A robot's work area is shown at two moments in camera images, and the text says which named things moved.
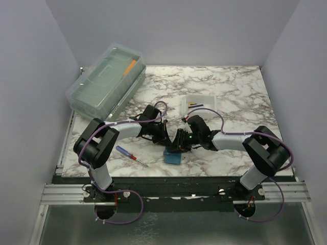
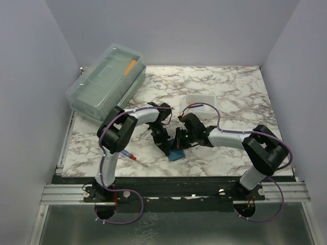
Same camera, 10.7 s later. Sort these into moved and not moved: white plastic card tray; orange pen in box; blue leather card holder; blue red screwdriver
Moved: blue leather card holder
Not moved: white plastic card tray; orange pen in box; blue red screwdriver
